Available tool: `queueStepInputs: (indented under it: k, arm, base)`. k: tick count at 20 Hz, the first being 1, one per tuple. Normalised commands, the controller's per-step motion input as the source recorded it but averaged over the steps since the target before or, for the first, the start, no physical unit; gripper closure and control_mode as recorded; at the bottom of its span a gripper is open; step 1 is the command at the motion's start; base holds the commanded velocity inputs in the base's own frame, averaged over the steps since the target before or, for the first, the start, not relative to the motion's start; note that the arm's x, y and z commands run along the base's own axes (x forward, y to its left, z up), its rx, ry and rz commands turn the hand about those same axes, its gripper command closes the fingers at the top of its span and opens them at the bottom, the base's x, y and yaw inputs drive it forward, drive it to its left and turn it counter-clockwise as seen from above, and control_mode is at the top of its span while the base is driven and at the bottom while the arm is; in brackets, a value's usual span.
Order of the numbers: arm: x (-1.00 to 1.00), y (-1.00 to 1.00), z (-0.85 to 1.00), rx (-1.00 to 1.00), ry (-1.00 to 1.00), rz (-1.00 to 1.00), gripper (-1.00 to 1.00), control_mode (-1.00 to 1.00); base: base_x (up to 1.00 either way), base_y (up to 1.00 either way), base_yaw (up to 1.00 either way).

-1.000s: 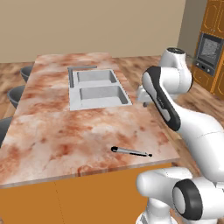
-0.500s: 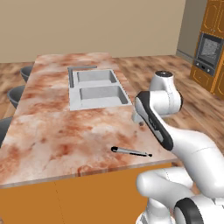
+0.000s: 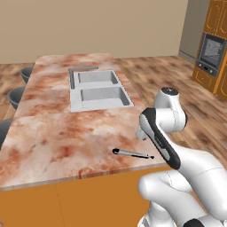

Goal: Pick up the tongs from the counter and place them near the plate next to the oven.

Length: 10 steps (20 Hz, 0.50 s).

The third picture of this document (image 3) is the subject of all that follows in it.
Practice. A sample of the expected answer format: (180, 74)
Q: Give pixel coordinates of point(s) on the grey double sink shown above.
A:
(100, 102)

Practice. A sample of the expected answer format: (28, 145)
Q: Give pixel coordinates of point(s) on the grey built-in oven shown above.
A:
(210, 54)

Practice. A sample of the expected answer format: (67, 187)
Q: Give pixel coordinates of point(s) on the black and grey tongs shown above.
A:
(130, 153)

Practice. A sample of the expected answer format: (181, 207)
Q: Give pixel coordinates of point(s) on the orange wooden cupboards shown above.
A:
(217, 17)

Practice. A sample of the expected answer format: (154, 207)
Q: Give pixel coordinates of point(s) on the orange island cabinet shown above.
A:
(88, 201)

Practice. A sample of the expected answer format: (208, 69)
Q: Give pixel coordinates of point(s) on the dark grey stool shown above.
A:
(16, 97)
(27, 74)

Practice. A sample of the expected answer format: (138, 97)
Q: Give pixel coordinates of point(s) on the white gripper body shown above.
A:
(141, 134)

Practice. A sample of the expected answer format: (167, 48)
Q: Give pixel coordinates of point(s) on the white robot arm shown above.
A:
(204, 177)

